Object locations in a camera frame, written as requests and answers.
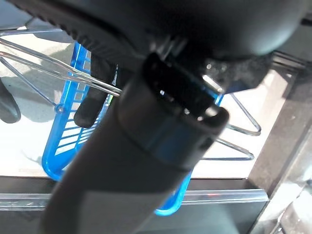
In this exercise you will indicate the blue plastic shopping basket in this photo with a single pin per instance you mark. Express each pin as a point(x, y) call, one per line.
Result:
point(61, 146)

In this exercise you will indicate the low black shelf base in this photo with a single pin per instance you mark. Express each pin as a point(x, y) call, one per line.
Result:
point(97, 184)

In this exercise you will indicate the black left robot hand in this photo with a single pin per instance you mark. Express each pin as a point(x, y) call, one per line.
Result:
point(136, 175)

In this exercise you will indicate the black shelf board clear rail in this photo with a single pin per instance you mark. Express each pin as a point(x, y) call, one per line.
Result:
point(73, 200)

